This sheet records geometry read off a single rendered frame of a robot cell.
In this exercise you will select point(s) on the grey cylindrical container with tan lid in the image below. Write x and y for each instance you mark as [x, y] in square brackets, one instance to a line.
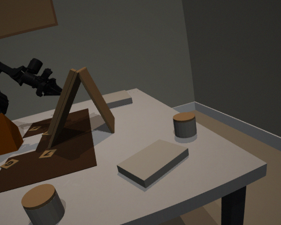
[184, 125]
[43, 205]

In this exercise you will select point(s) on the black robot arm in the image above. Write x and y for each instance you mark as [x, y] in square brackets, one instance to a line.
[21, 77]

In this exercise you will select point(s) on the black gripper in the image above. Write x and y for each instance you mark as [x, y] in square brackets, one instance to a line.
[48, 88]

